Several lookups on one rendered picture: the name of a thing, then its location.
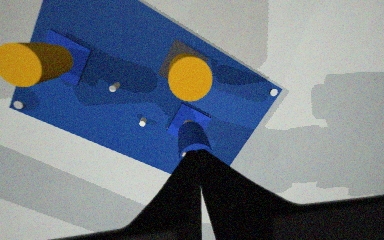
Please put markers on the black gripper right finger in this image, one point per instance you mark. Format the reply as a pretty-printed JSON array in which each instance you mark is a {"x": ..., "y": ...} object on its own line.
[{"x": 240, "y": 209}]

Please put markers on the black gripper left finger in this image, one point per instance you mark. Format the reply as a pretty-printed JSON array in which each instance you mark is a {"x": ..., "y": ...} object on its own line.
[{"x": 175, "y": 213}]

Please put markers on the blue circuit board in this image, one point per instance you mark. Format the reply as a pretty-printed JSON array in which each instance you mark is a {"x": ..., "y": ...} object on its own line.
[{"x": 120, "y": 74}]

